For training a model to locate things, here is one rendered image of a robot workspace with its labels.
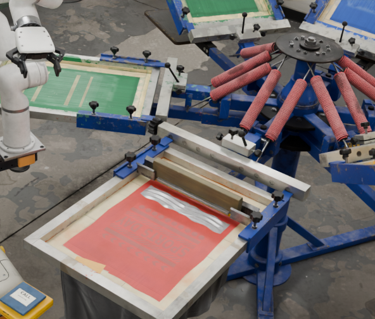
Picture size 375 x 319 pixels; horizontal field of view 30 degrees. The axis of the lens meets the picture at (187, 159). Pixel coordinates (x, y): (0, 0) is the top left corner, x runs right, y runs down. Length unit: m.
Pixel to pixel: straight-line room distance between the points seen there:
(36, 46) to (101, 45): 3.97
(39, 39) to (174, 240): 0.85
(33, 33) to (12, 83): 0.37
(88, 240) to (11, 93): 0.56
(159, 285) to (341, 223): 2.17
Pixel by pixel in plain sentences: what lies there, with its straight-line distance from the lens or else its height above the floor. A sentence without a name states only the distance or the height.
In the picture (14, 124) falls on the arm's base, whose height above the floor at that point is 1.25.
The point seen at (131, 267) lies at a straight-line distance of 2.31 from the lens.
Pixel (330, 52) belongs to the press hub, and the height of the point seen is 1.31.
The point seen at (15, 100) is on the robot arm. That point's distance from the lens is 2.42.
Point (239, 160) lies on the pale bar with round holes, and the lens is 2.72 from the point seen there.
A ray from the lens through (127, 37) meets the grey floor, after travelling 6.15.
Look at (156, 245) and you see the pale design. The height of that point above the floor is 0.96.
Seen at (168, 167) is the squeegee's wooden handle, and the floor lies 1.06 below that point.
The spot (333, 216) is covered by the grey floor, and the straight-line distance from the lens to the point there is 4.29.
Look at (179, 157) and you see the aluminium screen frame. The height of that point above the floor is 0.99.
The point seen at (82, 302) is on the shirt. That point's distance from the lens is 2.52.
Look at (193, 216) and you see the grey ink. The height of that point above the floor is 0.96.
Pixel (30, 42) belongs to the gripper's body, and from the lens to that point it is 2.03.
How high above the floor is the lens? 2.54
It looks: 34 degrees down
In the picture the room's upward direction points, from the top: 7 degrees clockwise
